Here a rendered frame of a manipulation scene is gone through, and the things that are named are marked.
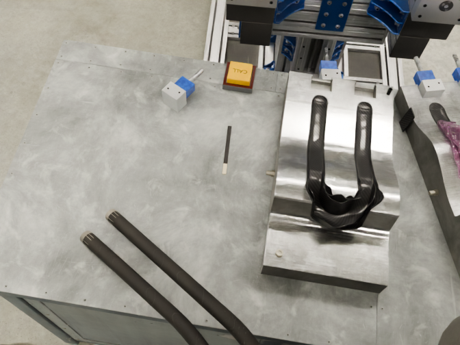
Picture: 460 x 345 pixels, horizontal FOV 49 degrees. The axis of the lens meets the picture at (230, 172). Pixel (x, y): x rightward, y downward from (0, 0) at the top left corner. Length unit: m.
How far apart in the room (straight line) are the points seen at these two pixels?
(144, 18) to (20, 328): 1.55
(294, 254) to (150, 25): 1.79
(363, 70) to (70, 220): 1.48
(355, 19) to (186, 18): 1.23
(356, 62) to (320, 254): 1.33
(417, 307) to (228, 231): 0.44
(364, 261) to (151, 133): 0.59
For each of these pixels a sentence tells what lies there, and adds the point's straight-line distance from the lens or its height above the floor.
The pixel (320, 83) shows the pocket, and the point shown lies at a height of 0.87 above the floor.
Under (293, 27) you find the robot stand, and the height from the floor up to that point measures 0.72.
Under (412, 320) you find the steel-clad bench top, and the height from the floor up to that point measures 0.80.
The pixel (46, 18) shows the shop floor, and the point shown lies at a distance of 2.77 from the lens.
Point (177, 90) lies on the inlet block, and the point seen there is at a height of 0.85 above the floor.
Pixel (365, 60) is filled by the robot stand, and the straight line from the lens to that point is 2.30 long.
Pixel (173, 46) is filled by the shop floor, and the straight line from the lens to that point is 2.54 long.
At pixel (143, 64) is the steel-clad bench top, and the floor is 0.80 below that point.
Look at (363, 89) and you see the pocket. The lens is 1.32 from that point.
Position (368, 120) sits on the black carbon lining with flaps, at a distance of 1.25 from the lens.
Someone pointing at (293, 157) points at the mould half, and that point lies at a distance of 1.12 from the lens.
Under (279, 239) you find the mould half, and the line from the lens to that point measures 1.09.
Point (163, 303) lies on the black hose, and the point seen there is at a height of 0.87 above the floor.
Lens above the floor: 1.86
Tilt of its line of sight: 61 degrees down
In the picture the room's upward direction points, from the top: 5 degrees clockwise
